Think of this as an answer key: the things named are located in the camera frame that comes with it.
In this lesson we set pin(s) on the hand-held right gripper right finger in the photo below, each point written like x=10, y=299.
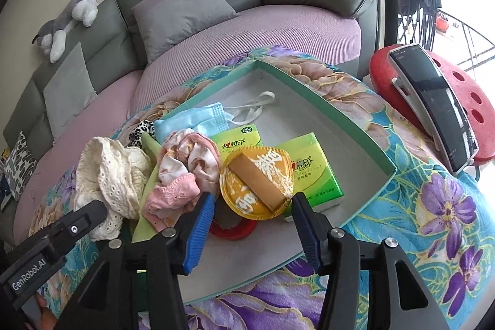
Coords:
x=305, y=233

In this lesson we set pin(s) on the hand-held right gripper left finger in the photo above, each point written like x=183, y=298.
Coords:
x=199, y=233

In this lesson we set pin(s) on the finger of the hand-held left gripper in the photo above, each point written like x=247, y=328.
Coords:
x=77, y=223

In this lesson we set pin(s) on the red tape roll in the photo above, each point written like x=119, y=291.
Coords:
x=232, y=231

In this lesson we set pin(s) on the green tissue pack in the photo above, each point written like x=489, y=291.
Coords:
x=317, y=175
x=236, y=138

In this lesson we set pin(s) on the cream lace cloth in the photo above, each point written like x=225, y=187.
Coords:
x=112, y=175

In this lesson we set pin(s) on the pink floral cloth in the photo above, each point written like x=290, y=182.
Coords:
x=178, y=175

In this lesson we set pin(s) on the round yellow snack packet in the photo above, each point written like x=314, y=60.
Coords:
x=251, y=175

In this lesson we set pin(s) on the yellow-green cloth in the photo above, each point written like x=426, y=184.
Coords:
x=149, y=152

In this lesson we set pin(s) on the blue face mask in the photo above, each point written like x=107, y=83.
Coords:
x=193, y=121

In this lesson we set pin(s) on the leopard print scrunchie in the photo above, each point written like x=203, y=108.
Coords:
x=141, y=131

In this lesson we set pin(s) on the teal shallow cardboard box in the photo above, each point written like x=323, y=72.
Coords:
x=328, y=121

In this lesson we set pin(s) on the person's left hand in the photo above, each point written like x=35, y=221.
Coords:
x=46, y=316

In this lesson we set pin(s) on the dark blue object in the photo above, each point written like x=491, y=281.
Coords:
x=4, y=192

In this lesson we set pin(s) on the black white patterned cushion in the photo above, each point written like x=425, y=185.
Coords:
x=19, y=167

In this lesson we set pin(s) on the floral blanket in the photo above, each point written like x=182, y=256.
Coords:
x=425, y=221

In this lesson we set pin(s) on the plain grey cushion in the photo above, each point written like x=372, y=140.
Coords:
x=69, y=90

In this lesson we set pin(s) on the black smartphone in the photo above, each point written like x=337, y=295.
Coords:
x=433, y=102

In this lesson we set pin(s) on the purple sofa seat cover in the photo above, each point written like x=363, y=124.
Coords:
x=251, y=40

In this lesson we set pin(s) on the grey white plush dog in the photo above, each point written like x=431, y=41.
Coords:
x=65, y=22

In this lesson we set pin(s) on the red plastic stool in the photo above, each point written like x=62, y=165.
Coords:
x=475, y=98

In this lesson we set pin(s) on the grey and purple cushion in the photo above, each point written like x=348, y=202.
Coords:
x=181, y=13

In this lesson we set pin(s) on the black balcony railing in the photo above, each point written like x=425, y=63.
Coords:
x=468, y=40

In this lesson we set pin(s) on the black metal rack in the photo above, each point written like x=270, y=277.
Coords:
x=419, y=1

